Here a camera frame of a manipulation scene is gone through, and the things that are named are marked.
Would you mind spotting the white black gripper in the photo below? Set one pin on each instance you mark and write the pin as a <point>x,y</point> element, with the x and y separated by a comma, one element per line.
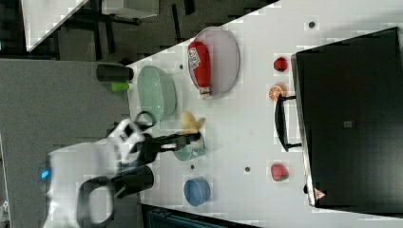
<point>151,147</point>

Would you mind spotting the yellow plush banana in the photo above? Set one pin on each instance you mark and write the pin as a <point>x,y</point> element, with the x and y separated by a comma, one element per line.
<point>191,125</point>

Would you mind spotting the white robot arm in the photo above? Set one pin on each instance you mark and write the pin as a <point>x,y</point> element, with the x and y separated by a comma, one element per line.
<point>83,180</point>

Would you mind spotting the green mug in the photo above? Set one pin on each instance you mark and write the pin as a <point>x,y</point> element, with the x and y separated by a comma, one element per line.
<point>191,151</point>

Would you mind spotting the blue cup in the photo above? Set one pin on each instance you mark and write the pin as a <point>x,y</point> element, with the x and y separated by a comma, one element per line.
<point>197,191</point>

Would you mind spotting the green perforated colander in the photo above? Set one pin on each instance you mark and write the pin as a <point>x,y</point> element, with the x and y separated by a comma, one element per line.
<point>157,93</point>

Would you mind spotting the small green object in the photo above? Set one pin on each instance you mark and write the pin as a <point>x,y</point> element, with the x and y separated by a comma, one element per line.
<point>120,87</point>

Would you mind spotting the red plush ketchup bottle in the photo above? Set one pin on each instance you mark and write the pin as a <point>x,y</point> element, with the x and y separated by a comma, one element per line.
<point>199,63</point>

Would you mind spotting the grey round plate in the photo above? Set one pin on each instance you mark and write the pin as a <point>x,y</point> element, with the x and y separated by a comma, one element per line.
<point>224,60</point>

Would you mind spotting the pink plush strawberry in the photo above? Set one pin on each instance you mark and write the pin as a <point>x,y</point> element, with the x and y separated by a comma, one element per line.
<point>279,172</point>

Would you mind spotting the plush orange slice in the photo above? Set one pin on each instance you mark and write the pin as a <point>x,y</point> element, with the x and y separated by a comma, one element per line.
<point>277,90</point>

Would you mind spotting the dark red plush strawberry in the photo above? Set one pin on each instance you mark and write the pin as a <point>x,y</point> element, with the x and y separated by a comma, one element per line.
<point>280,64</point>

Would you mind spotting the silver toaster oven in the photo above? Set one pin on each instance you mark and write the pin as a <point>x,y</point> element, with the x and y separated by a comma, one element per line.
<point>349,109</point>

